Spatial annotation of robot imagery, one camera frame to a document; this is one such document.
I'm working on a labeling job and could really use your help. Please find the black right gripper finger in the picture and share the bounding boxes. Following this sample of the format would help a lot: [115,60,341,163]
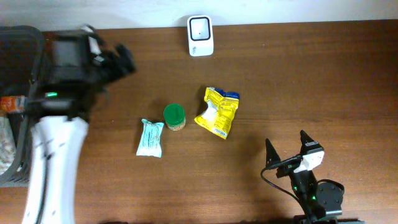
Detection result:
[265,138,281,169]
[300,130,319,155]

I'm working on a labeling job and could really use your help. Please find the yellow snack bag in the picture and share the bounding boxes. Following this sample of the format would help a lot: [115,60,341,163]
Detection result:
[194,87,240,139]

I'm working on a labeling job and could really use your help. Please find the green lid jar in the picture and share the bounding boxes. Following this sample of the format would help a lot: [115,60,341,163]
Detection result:
[164,103,186,131]

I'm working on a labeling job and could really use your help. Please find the teal wipes packet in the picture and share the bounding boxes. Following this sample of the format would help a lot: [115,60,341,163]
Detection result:
[136,119,164,158]

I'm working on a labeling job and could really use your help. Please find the orange small carton box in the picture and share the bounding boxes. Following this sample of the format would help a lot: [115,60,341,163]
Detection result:
[1,95,27,113]

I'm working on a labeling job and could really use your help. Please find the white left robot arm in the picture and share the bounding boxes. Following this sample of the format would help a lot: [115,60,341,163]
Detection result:
[22,27,136,223]

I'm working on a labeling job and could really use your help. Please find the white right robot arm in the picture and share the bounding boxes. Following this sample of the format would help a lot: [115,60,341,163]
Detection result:
[261,130,345,223]

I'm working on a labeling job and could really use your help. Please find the white barcode scanner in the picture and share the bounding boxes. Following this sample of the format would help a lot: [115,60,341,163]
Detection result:
[187,15,214,57]

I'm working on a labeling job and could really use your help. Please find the dark grey plastic basket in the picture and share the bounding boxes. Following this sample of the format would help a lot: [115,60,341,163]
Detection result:
[1,26,45,187]

